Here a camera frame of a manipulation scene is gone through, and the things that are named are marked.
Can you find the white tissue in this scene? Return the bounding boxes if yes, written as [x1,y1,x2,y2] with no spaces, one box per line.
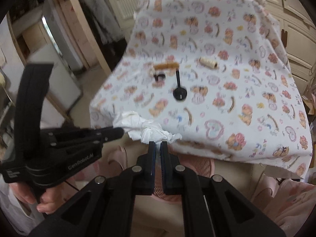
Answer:
[113,111,182,144]

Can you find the person's left hand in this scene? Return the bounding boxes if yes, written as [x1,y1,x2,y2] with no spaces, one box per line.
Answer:
[9,182,64,214]

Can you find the white appliance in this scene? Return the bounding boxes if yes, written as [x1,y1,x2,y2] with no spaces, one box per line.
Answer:
[26,44,82,112]

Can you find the pink mesh waste basket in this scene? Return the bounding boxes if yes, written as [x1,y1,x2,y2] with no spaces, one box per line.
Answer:
[152,151,215,204]

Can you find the pink patterned trouser leg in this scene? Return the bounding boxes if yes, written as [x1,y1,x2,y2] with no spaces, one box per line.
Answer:
[251,175,315,236]

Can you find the hanging grey jeans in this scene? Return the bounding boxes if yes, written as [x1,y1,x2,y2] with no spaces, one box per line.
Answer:
[83,0,124,44]

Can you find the black binder clip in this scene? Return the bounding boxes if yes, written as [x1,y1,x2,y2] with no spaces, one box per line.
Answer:
[153,72,166,82]

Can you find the black plastic spoon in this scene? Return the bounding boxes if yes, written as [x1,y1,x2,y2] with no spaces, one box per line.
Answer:
[172,70,187,101]

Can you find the cream thread spool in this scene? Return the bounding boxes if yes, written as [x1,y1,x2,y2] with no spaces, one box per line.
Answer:
[199,57,218,70]

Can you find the baby bear patterned cloth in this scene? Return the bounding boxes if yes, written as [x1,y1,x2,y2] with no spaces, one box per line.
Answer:
[90,0,313,179]

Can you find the cream wardrobe cabinet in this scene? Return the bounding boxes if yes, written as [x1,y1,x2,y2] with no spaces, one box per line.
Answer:
[109,0,315,93]

